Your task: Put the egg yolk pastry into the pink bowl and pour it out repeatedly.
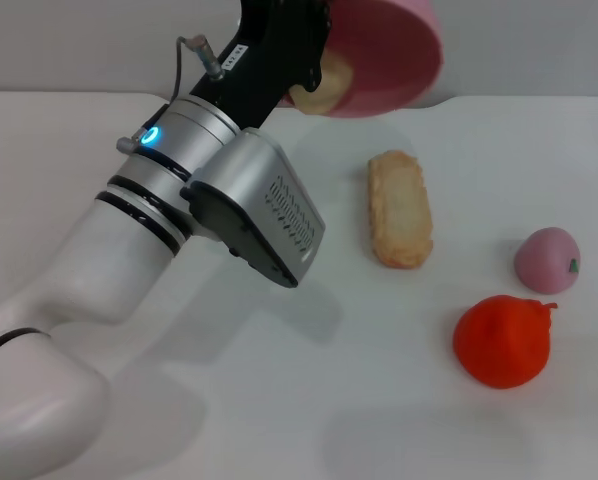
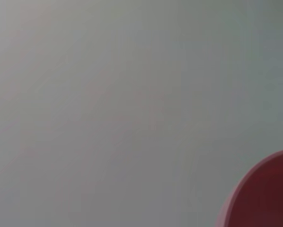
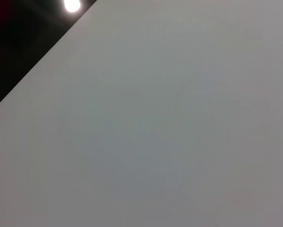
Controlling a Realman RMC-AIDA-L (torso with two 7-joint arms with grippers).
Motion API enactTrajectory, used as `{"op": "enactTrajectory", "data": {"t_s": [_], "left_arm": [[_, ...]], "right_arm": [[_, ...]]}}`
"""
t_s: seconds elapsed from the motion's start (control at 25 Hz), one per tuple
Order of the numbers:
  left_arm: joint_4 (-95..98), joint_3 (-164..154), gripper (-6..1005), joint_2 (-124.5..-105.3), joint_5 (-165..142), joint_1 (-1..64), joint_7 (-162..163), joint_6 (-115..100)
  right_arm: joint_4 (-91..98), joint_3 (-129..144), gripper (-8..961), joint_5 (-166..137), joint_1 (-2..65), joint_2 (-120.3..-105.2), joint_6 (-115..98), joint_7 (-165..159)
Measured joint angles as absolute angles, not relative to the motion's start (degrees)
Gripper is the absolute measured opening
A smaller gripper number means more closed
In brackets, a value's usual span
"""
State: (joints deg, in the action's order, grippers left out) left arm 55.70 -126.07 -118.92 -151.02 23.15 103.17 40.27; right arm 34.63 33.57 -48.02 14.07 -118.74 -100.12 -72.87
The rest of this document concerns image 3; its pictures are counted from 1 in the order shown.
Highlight bright ceiling light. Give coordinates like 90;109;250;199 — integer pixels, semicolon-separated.
62;0;82;13

